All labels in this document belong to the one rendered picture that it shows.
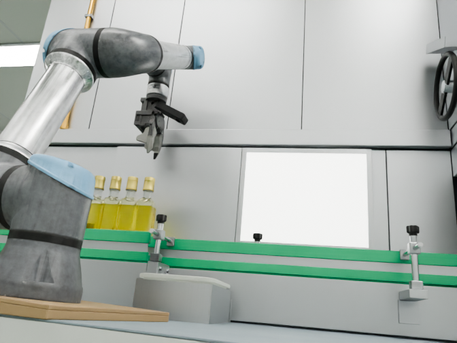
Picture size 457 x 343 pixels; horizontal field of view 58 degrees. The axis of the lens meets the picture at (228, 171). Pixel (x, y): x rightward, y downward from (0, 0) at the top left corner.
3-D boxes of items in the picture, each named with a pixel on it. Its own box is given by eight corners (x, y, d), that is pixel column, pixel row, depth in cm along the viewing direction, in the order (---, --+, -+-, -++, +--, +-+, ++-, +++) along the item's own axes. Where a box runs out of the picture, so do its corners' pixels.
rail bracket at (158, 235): (173, 266, 119) (178, 223, 123) (153, 258, 103) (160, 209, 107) (163, 265, 119) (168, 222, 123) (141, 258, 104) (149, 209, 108)
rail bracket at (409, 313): (417, 324, 103) (412, 234, 110) (437, 326, 87) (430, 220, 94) (397, 322, 104) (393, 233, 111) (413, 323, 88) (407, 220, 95)
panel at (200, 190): (373, 254, 128) (370, 152, 139) (374, 253, 126) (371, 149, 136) (105, 239, 146) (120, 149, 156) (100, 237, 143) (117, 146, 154)
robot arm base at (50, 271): (35, 300, 57) (52, 230, 60) (-45, 289, 62) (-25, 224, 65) (98, 305, 71) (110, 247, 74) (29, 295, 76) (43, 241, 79)
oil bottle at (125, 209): (131, 267, 128) (141, 200, 135) (124, 265, 123) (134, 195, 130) (114, 266, 129) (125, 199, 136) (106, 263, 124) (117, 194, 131)
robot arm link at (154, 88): (171, 93, 148) (164, 81, 140) (170, 104, 146) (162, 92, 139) (151, 93, 149) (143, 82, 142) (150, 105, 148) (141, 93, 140)
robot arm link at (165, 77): (147, 54, 145) (156, 67, 153) (142, 81, 142) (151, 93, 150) (168, 52, 143) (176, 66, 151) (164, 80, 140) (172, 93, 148)
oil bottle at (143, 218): (148, 268, 127) (158, 201, 134) (141, 266, 122) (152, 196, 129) (131, 267, 128) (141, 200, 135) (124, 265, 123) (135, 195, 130)
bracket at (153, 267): (168, 291, 115) (171, 265, 117) (156, 289, 106) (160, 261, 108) (156, 290, 115) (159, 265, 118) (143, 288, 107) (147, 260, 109)
